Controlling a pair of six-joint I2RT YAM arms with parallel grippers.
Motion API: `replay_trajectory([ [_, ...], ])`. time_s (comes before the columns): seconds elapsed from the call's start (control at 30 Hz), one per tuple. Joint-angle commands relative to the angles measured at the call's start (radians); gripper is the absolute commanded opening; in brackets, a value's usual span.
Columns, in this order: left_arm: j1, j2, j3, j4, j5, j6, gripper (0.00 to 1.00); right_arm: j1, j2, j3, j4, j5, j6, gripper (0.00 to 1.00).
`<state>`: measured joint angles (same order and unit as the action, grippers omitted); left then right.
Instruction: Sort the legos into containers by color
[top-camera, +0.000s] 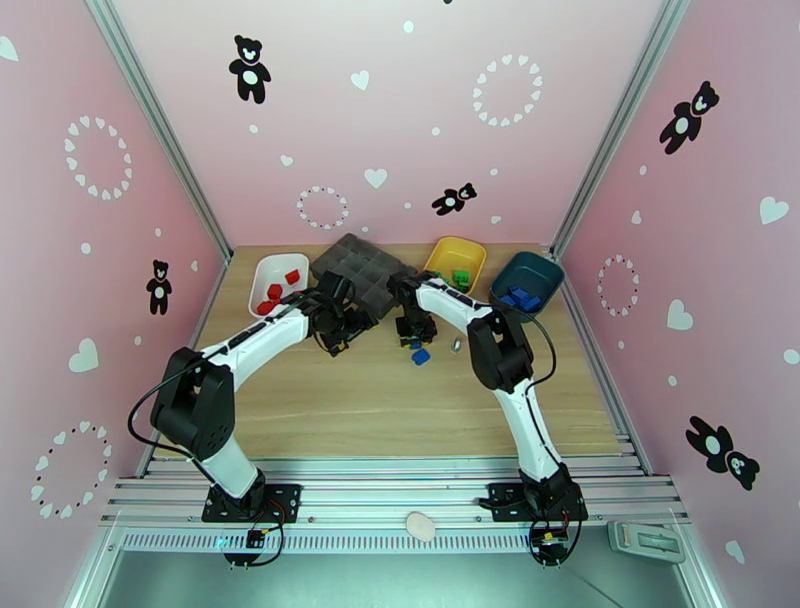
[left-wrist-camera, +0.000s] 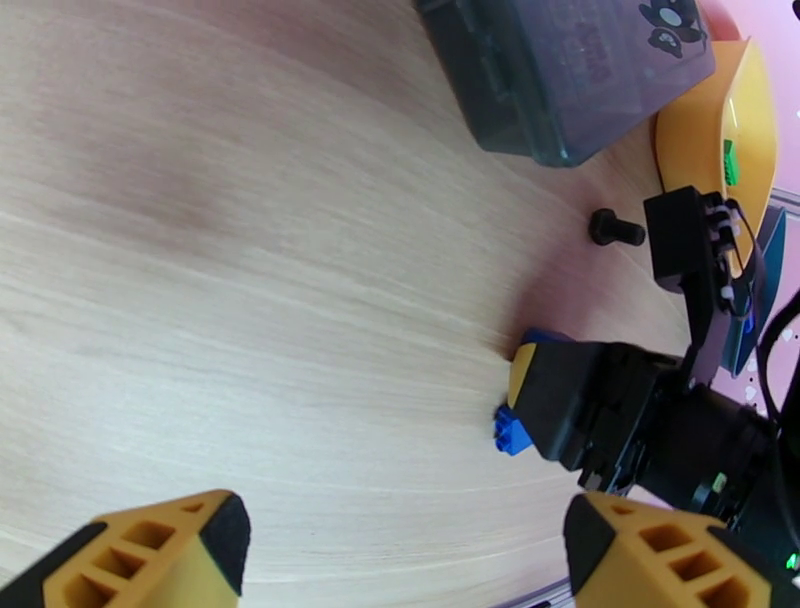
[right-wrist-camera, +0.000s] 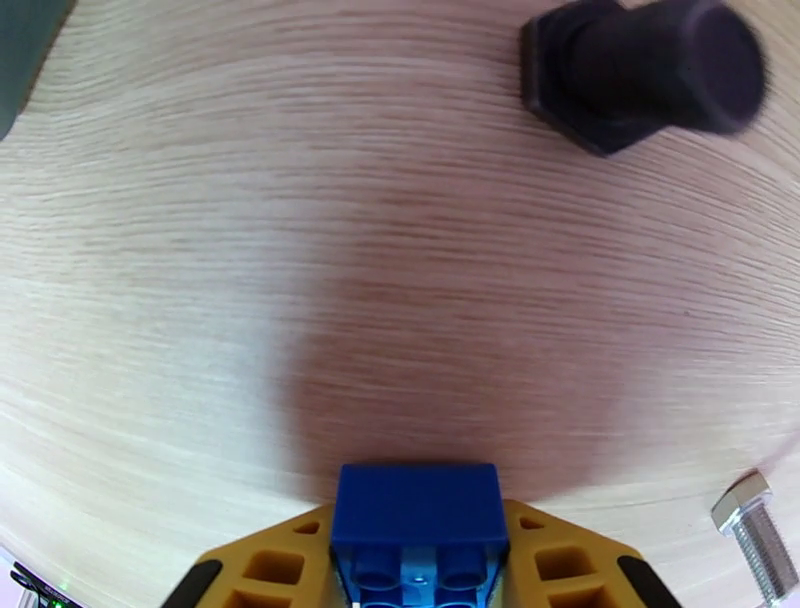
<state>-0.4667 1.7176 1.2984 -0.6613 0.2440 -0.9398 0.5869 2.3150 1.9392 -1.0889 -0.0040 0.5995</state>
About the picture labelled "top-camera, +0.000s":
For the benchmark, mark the red lego brick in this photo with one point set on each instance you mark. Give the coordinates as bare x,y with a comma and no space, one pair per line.
292,276
275,292
267,306

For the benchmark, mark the left black and white robot arm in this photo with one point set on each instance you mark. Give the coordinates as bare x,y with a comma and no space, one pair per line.
262,337

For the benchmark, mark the right black and white robot arm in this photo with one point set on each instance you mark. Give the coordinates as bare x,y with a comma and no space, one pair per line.
450,303

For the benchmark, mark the grey compartment tray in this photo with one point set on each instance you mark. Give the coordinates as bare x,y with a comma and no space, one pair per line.
362,259

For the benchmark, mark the yellow plastic container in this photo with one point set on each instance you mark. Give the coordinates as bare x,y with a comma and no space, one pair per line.
456,253

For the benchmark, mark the white plastic container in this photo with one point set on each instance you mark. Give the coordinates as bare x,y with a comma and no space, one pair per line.
275,269

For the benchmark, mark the dark blue plastic container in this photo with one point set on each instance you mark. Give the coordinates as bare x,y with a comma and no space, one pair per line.
537,269

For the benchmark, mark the aluminium extrusion base rails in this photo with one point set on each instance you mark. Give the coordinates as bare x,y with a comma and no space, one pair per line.
387,494

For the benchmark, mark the beige oval pad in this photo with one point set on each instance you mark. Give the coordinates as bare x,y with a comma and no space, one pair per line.
420,525

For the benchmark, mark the perforated metal vent strip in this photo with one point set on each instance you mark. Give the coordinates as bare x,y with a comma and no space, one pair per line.
375,541

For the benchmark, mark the grey plastic clip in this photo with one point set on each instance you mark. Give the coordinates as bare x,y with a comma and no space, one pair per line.
647,537

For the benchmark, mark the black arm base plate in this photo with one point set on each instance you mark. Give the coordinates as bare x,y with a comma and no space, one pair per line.
503,503
281,500

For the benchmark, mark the aluminium frame post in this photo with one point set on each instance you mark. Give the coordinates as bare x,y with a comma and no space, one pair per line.
159,119
620,119

